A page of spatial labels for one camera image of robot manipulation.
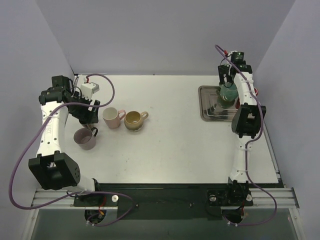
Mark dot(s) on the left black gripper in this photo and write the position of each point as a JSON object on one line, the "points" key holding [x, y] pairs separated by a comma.
{"points": [[88, 117]]}

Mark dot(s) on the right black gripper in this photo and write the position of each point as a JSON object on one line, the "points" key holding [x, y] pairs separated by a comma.
{"points": [[225, 78]]}

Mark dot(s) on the teal mug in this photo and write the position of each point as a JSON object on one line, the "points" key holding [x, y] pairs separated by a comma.
{"points": [[228, 92]]}

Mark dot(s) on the lilac mug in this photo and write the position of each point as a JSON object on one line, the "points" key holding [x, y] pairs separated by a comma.
{"points": [[85, 138]]}

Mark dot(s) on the pink mug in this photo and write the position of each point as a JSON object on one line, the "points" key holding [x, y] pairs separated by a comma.
{"points": [[112, 117]]}

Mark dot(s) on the beige round mug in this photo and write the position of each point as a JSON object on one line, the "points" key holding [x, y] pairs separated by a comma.
{"points": [[134, 120]]}

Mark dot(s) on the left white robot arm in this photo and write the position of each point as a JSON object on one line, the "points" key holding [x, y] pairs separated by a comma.
{"points": [[52, 167]]}

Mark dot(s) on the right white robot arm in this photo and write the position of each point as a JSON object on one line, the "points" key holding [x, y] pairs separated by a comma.
{"points": [[248, 121]]}

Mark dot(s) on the red mug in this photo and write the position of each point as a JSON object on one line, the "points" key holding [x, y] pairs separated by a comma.
{"points": [[256, 91]]}

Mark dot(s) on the metal tray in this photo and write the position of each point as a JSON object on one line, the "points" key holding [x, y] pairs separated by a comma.
{"points": [[212, 107]]}

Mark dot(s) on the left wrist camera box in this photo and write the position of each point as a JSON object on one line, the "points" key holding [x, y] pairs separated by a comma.
{"points": [[88, 89]]}

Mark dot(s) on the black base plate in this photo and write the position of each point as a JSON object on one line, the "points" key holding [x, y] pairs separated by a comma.
{"points": [[169, 201]]}

